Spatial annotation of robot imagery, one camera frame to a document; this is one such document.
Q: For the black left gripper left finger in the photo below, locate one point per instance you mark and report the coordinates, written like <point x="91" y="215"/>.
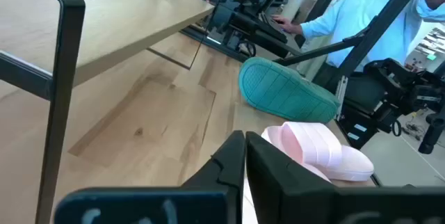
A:
<point x="208" y="203"/>

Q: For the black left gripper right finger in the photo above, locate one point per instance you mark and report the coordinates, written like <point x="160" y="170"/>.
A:
<point x="295" y="203"/>

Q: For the pink rubber slide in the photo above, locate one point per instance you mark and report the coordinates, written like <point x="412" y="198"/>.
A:
<point x="313" y="144"/>

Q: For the teal rubber slide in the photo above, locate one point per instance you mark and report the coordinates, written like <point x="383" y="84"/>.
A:
<point x="285" y="92"/>

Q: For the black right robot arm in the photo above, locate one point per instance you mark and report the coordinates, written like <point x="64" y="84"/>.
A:
<point x="253" y="29"/>

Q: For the person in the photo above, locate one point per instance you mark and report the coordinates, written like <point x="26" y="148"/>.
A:
<point x="354" y="12"/>

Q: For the wooden shelf with black frame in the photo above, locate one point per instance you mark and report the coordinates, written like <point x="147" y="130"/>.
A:
<point x="121" y="12"/>

